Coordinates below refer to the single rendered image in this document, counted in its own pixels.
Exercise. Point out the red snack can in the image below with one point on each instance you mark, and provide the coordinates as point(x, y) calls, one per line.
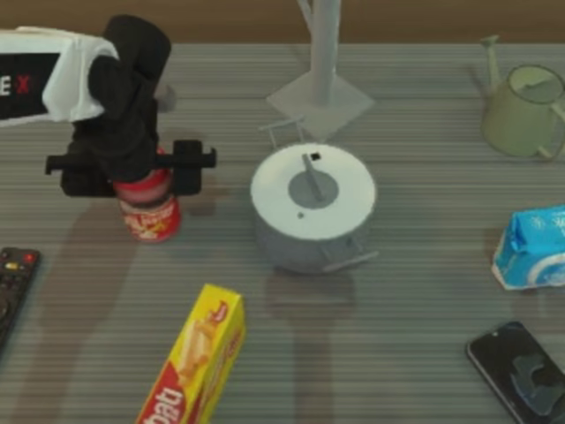
point(152, 212)

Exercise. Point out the black remote control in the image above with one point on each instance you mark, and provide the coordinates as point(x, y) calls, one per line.
point(13, 287)

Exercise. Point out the yellow biscuit box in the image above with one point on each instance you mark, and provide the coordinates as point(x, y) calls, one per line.
point(198, 362)

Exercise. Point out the grey stand with square base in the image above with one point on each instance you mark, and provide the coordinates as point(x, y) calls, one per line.
point(324, 88)

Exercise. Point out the blue tissue pack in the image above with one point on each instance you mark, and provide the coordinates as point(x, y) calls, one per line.
point(536, 247)

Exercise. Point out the grey pot with white lid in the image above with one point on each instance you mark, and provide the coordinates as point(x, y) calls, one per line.
point(309, 207)

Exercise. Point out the pale green watering can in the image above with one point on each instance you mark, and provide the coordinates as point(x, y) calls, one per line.
point(521, 115)

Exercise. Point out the black smartphone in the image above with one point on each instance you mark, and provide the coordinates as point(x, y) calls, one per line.
point(516, 371)

